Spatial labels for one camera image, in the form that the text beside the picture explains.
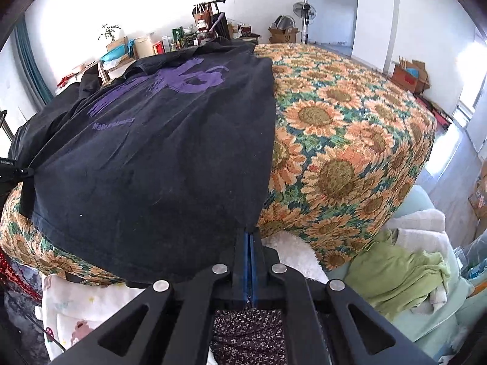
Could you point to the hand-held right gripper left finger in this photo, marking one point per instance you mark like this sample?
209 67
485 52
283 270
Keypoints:
241 258

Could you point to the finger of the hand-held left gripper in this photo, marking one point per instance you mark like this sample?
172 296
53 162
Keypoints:
23 172

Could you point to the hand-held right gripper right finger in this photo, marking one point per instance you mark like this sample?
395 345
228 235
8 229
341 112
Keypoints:
255 266

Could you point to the black t-shirt purple print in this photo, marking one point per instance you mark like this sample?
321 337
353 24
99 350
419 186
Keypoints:
152 159

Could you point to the white fluffy cloth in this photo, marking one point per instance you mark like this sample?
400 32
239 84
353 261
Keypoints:
293 254

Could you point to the dark floral cloth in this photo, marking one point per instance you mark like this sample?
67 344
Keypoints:
247 338

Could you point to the teal curtain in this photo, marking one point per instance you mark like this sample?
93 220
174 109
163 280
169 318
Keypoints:
32 68

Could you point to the green cloth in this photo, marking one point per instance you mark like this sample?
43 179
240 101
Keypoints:
392 270

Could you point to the grey patterned cloth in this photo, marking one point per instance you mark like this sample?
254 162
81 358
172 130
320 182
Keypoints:
19 311

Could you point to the blue basin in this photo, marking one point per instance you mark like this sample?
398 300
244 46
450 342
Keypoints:
114 54

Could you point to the white printed cloth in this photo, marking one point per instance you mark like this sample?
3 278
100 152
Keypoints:
83 311

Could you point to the sunflower print blanket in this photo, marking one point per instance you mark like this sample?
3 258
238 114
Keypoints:
342 140

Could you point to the potted plant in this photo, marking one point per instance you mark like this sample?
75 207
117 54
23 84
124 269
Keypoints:
108 30

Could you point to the white towel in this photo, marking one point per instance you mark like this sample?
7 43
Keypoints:
418 224

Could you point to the white lidded bin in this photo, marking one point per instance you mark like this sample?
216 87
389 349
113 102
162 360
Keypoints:
144 47

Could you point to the pile of white laundry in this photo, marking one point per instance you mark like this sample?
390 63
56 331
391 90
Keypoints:
422 201

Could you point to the row of bottles and jars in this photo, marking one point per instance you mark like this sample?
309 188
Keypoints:
177 40

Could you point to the open cardboard box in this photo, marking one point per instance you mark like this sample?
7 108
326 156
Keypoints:
283 37

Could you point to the black stroller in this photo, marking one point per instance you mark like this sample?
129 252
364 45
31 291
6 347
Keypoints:
218 22

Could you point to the cardboard box red label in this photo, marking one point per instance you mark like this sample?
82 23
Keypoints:
409 80

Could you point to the black standing fan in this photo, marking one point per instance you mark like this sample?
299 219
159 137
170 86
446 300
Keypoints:
303 9

